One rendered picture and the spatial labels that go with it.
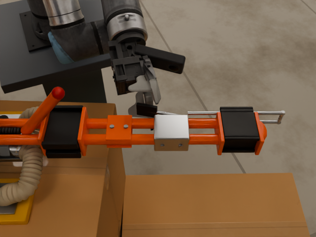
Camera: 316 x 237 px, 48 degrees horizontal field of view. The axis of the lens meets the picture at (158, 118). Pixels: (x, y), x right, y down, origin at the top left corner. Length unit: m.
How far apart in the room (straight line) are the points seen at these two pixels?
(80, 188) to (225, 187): 0.60
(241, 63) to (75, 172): 1.82
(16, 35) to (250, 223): 1.11
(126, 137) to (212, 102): 1.54
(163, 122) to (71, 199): 0.26
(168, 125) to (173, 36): 1.95
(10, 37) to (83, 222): 0.95
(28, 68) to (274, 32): 1.90
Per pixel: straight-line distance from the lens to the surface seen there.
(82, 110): 0.74
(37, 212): 0.82
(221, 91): 2.28
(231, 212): 1.24
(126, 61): 0.78
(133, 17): 0.84
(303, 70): 2.56
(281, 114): 0.78
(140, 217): 1.21
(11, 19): 1.65
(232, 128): 0.72
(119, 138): 0.71
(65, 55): 0.96
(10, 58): 1.46
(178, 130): 0.71
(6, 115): 0.96
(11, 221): 0.81
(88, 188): 0.82
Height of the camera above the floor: 1.66
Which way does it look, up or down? 52 degrees down
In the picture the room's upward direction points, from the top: straight up
